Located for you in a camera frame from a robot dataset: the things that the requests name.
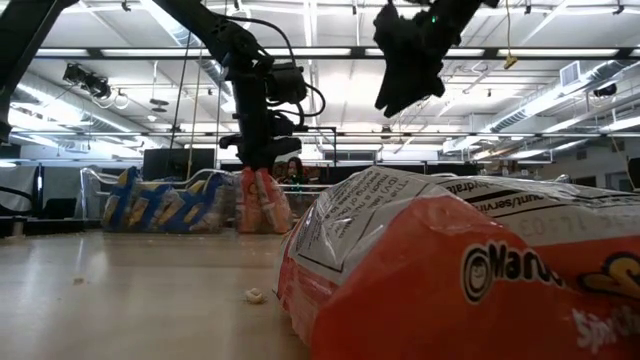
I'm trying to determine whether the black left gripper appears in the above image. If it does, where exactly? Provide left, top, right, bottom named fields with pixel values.
left=218, top=107, right=304, bottom=172

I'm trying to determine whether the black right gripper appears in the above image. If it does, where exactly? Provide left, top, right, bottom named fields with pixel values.
left=372, top=0, right=462, bottom=120

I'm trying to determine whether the orange ramen noodle pack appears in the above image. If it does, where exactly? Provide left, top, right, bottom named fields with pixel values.
left=235, top=168, right=262, bottom=234
left=273, top=165, right=640, bottom=360
left=257, top=169, right=295, bottom=235

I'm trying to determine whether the blue yellow ramen noodle pack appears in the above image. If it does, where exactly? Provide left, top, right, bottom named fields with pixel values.
left=134, top=182, right=169, bottom=232
left=102, top=166, right=141, bottom=232
left=197, top=172, right=227, bottom=232
left=164, top=177, right=204, bottom=234

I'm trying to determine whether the person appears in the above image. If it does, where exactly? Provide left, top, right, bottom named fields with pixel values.
left=281, top=155, right=310, bottom=187

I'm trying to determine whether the clear plastic bin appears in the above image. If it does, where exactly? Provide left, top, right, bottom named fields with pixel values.
left=78, top=166, right=240, bottom=235
left=233, top=169, right=334, bottom=235

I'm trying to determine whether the black partition panel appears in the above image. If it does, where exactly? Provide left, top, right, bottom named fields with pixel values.
left=319, top=163, right=371, bottom=185

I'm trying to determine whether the black monitor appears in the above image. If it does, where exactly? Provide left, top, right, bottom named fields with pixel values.
left=142, top=147, right=216, bottom=182

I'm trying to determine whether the fluorescent ceiling light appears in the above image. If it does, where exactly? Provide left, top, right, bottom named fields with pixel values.
left=264, top=47, right=351, bottom=57
left=99, top=47, right=211, bottom=57
left=497, top=48, right=621, bottom=57

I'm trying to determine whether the black ceiling spotlight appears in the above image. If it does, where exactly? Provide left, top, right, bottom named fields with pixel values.
left=62, top=62, right=114, bottom=100

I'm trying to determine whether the black chair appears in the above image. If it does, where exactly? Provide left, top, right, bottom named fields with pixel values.
left=42, top=197, right=79, bottom=221

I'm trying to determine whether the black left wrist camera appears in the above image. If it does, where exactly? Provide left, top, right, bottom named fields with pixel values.
left=269, top=63, right=307, bottom=106

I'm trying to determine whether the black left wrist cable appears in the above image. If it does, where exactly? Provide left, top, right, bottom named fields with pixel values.
left=279, top=82, right=327, bottom=126

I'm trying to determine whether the yellow hanging cord plug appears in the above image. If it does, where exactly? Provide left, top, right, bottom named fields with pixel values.
left=502, top=0, right=520, bottom=71

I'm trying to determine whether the silver air duct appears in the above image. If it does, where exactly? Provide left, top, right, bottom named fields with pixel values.
left=9, top=69, right=166, bottom=146
left=479, top=59, right=640, bottom=134

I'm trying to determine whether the black aluminium table frame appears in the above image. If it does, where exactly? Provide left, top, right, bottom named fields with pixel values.
left=0, top=0, right=79, bottom=146

